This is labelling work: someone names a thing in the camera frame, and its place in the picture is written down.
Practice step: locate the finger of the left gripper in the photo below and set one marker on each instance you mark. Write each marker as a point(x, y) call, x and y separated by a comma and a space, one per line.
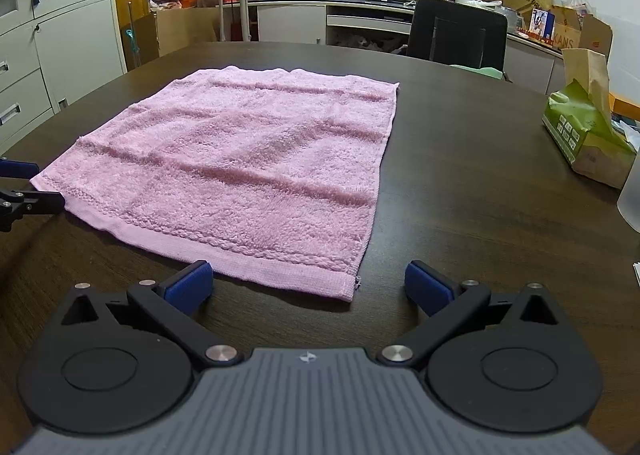
point(16, 205)
point(13, 169)

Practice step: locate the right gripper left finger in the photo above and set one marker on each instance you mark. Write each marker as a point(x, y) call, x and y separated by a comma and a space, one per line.
point(167, 307)

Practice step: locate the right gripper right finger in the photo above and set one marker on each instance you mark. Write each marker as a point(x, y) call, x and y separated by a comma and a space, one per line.
point(452, 309)

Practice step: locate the pink terry towel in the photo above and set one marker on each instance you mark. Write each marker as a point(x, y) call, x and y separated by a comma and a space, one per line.
point(271, 176)

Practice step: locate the grey filing cabinet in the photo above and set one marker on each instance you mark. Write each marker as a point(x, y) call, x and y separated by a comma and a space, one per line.
point(53, 53)

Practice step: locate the frosted plastic cup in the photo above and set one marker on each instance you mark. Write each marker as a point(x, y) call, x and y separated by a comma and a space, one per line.
point(628, 203)

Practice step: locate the large cardboard box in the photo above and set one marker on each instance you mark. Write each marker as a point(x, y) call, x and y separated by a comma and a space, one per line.
point(166, 31)

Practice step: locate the green cloth on chair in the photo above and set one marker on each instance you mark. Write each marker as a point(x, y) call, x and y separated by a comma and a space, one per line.
point(490, 72)

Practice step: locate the black office chair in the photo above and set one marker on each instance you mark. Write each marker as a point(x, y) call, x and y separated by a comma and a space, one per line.
point(449, 33)

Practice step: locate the low grey counter cabinet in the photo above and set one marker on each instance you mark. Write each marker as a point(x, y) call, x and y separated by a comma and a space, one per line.
point(386, 28)

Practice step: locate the cardboard boxes on counter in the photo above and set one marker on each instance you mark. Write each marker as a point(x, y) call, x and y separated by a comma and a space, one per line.
point(561, 26)

